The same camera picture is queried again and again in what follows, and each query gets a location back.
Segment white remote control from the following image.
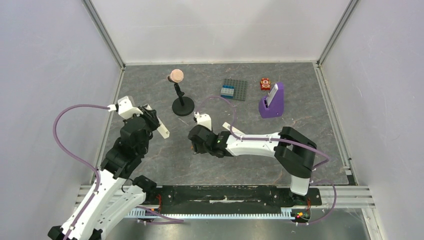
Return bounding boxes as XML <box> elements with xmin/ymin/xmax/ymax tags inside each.
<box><xmin>143</xmin><ymin>104</ymin><xmax>170</xmax><ymax>139</ymax></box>

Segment white remote battery cover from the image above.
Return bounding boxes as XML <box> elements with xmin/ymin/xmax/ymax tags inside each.
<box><xmin>222</xmin><ymin>122</ymin><xmax>245</xmax><ymax>135</ymax></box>

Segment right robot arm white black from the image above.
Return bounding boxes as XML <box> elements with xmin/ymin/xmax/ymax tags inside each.
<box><xmin>188</xmin><ymin>125</ymin><xmax>317</xmax><ymax>204</ymax></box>

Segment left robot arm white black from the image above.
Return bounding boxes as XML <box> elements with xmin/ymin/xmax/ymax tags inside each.
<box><xmin>47</xmin><ymin>100</ymin><xmax>169</xmax><ymax>240</ymax></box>

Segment black stand with pink ball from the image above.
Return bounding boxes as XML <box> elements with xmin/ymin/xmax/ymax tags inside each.
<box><xmin>167</xmin><ymin>69</ymin><xmax>195</xmax><ymax>117</ymax></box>

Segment blue white lego bricks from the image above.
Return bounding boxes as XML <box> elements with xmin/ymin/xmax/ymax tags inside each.
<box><xmin>220</xmin><ymin>85</ymin><xmax>235</xmax><ymax>99</ymax></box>

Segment grey lego baseplate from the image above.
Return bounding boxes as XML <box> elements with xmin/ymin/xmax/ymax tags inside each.
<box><xmin>221</xmin><ymin>78</ymin><xmax>248</xmax><ymax>101</ymax></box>

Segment red toy figure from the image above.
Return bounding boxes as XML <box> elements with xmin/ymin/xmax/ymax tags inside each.
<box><xmin>260</xmin><ymin>78</ymin><xmax>272</xmax><ymax>91</ymax></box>

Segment white device in holder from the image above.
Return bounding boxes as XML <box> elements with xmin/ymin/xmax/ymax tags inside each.
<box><xmin>266</xmin><ymin>83</ymin><xmax>279</xmax><ymax>106</ymax></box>

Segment purple holder stand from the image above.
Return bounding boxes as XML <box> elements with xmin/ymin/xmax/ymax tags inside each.
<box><xmin>258</xmin><ymin>82</ymin><xmax>285</xmax><ymax>119</ymax></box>

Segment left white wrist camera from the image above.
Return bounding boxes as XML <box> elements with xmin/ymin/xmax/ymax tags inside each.
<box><xmin>107</xmin><ymin>96</ymin><xmax>143</xmax><ymax>120</ymax></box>

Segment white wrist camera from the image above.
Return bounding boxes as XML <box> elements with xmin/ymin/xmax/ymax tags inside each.
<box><xmin>107</xmin><ymin>96</ymin><xmax>143</xmax><ymax>120</ymax></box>
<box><xmin>193</xmin><ymin>112</ymin><xmax>213</xmax><ymax>131</ymax></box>

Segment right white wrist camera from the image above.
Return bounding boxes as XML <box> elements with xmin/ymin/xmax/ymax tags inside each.
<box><xmin>193</xmin><ymin>112</ymin><xmax>213</xmax><ymax>131</ymax></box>

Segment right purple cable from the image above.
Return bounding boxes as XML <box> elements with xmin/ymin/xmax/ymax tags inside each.
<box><xmin>195</xmin><ymin>96</ymin><xmax>338</xmax><ymax>226</ymax></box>

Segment purple cable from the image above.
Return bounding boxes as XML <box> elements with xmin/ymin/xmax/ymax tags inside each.
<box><xmin>195</xmin><ymin>96</ymin><xmax>338</xmax><ymax>226</ymax></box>
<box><xmin>52</xmin><ymin>103</ymin><xmax>117</xmax><ymax>240</ymax></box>

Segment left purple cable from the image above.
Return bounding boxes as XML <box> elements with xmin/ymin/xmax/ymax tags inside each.
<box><xmin>52</xmin><ymin>103</ymin><xmax>117</xmax><ymax>240</ymax></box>

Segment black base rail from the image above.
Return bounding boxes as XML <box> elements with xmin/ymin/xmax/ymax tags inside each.
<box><xmin>143</xmin><ymin>185</ymin><xmax>323</xmax><ymax>215</ymax></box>

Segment white cable duct strip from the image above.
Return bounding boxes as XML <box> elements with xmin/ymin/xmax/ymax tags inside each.
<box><xmin>124</xmin><ymin>208</ymin><xmax>296</xmax><ymax>221</ymax></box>

